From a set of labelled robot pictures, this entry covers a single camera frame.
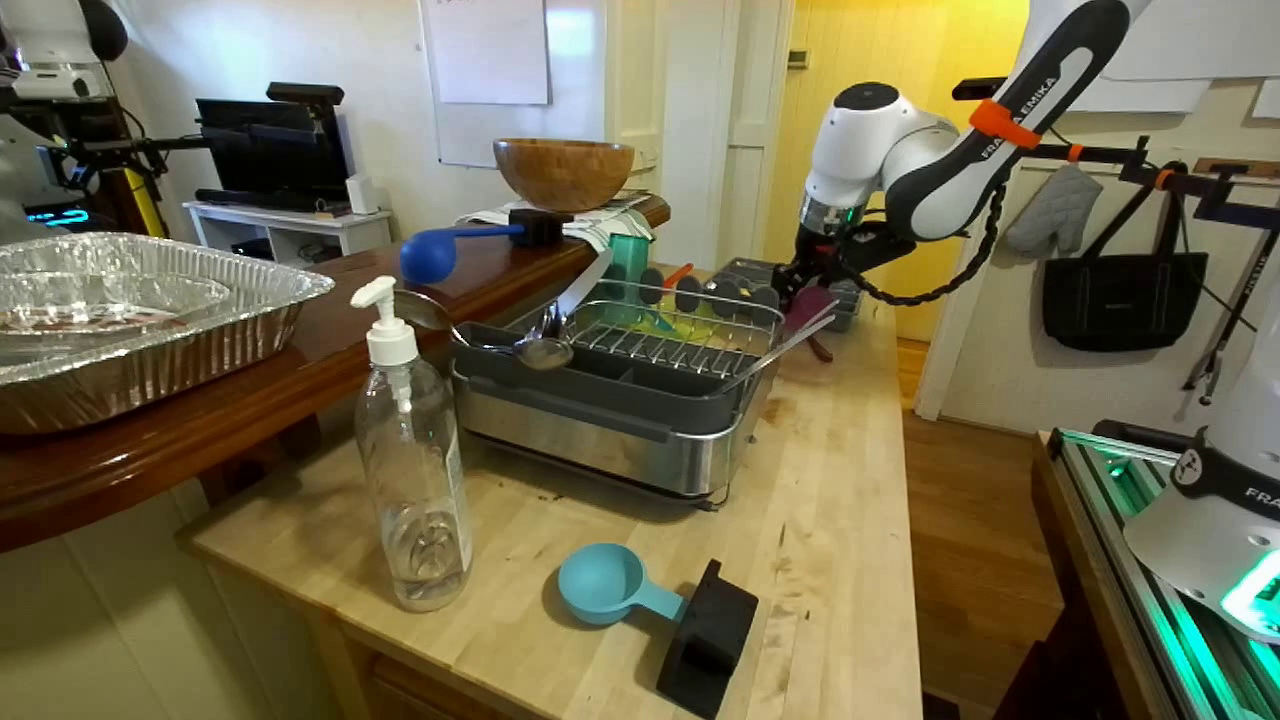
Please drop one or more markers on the blue measuring scoop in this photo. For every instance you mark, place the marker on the blue measuring scoop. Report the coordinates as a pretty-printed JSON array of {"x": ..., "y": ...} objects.
[{"x": 602, "y": 584}]

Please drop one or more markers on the white side table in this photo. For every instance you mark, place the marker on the white side table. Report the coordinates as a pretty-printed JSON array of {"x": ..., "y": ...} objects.
[{"x": 286, "y": 224}]

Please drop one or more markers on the background robot equipment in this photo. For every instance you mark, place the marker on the background robot equipment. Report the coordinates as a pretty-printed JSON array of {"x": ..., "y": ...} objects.
[{"x": 53, "y": 122}]

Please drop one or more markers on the white wall board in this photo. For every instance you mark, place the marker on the white wall board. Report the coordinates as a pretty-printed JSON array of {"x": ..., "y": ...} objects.
[{"x": 487, "y": 46}]

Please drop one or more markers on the wooden bowl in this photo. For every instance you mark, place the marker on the wooden bowl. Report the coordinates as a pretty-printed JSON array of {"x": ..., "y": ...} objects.
[{"x": 566, "y": 172}]

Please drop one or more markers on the steel spoon in rack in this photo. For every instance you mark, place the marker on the steel spoon in rack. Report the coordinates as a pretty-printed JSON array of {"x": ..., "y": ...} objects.
[{"x": 545, "y": 353}]

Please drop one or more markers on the grey cutlery tray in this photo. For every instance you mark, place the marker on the grey cutlery tray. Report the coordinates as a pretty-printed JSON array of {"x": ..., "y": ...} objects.
[{"x": 746, "y": 279}]

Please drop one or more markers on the teal plastic cup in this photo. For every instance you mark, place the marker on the teal plastic cup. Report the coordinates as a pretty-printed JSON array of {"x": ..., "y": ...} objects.
[{"x": 631, "y": 257}]

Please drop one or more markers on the black hanging bag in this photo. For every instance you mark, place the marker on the black hanging bag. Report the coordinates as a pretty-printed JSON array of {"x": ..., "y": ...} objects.
[{"x": 1124, "y": 301}]

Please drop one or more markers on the black plastic block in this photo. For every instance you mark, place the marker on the black plastic block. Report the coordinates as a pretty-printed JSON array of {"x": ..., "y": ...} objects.
[{"x": 713, "y": 635}]

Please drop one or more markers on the steel dish drying rack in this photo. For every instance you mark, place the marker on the steel dish drying rack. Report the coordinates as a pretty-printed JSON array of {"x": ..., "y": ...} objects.
[{"x": 602, "y": 427}]

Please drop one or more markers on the aluminium foil tray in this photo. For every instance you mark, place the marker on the aluminium foil tray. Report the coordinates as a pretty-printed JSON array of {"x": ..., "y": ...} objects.
[{"x": 133, "y": 323}]

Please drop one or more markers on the yellow-green plastic plate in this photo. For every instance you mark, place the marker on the yellow-green plastic plate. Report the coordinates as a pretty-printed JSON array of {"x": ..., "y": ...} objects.
[{"x": 694, "y": 327}]

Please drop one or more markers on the purple plastic cup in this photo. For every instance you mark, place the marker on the purple plastic cup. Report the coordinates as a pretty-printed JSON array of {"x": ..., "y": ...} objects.
[{"x": 808, "y": 323}]

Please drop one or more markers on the red silicone spatula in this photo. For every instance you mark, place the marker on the red silicone spatula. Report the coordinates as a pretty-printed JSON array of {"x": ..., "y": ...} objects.
[{"x": 679, "y": 274}]

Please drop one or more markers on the black camera on clamp arm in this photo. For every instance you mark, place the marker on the black camera on clamp arm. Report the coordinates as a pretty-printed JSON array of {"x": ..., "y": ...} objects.
[{"x": 1202, "y": 183}]

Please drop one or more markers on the clear soap dispenser bottle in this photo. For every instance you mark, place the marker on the clear soap dispenser bottle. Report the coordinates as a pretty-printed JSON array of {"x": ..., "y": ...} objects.
[{"x": 414, "y": 482}]

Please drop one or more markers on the black box device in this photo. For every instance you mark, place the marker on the black box device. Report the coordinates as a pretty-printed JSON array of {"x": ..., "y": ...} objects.
[{"x": 273, "y": 147}]

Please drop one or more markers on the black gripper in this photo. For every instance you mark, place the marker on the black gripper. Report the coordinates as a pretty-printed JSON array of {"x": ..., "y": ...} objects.
[{"x": 826, "y": 264}]

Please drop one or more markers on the magenta plastic spoon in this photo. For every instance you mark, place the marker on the magenta plastic spoon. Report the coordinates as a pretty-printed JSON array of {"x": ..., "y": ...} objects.
[{"x": 819, "y": 350}]

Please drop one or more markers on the grey oven mitt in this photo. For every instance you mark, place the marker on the grey oven mitt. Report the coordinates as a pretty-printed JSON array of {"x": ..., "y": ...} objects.
[{"x": 1060, "y": 222}]

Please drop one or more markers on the metal robot base platform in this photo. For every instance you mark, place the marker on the metal robot base platform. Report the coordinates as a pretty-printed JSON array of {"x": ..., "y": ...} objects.
[{"x": 1133, "y": 600}]

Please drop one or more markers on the dark wooden counter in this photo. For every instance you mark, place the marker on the dark wooden counter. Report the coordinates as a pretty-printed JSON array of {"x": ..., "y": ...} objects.
[{"x": 200, "y": 427}]

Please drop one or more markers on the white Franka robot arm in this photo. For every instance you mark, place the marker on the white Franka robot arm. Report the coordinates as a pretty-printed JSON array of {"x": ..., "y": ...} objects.
[{"x": 932, "y": 162}]

